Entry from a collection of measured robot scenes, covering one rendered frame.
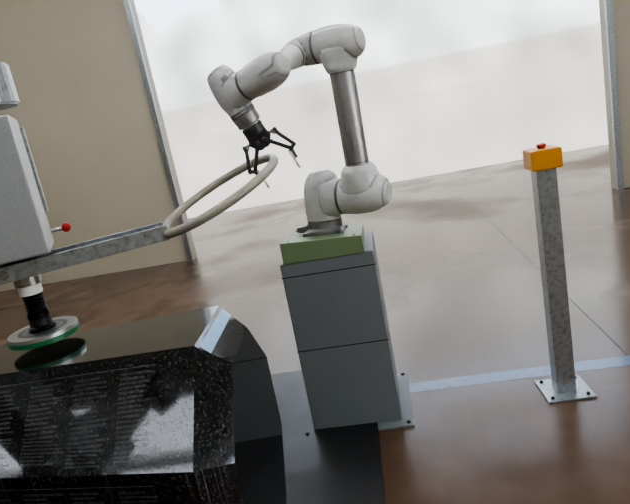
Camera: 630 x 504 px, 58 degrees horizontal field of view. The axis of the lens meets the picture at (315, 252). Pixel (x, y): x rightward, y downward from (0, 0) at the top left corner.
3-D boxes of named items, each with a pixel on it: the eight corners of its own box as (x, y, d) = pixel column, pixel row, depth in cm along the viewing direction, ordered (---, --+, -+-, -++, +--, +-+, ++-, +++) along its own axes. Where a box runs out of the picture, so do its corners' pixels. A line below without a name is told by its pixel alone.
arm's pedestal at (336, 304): (313, 386, 302) (282, 242, 283) (407, 374, 295) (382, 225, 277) (302, 440, 254) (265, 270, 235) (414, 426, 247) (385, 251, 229)
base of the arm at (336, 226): (301, 231, 266) (299, 219, 265) (348, 226, 262) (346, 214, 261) (293, 238, 248) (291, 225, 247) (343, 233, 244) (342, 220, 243)
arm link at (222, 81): (222, 122, 191) (250, 107, 184) (195, 81, 186) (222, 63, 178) (237, 109, 199) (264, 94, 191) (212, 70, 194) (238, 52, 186)
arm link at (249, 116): (229, 116, 197) (239, 131, 199) (230, 118, 188) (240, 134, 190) (251, 102, 196) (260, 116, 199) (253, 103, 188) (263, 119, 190)
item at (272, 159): (173, 249, 171) (167, 241, 170) (154, 230, 216) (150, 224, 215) (299, 158, 182) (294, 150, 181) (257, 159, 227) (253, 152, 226)
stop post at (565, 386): (597, 397, 242) (576, 143, 217) (549, 404, 244) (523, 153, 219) (578, 376, 262) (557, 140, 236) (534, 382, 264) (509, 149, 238)
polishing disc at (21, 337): (88, 323, 184) (87, 320, 183) (20, 350, 170) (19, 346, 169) (64, 315, 199) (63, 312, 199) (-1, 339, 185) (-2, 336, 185)
